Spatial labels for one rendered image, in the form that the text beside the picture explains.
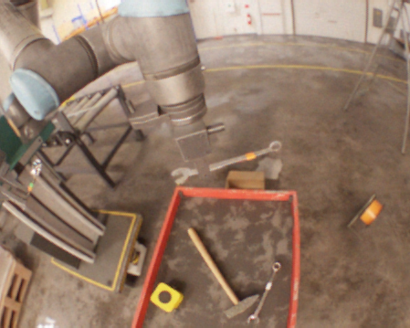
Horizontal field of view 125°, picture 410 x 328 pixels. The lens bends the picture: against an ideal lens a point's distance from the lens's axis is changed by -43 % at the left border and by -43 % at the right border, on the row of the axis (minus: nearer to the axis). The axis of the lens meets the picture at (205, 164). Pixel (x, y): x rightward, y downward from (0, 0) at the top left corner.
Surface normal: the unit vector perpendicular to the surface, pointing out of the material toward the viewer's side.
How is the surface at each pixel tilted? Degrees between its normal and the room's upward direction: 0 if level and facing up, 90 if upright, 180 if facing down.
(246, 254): 0
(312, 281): 0
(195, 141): 90
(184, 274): 0
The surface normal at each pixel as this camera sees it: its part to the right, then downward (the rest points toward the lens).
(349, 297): -0.20, -0.68
